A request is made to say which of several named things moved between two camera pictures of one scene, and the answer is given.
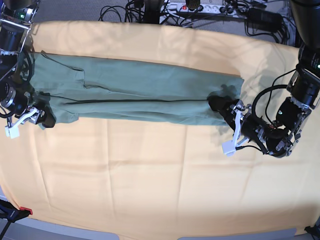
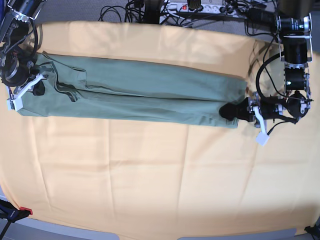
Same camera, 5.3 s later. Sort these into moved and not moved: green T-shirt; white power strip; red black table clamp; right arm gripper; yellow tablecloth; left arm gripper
Moved: right arm gripper; left arm gripper
Not moved: green T-shirt; yellow tablecloth; red black table clamp; white power strip
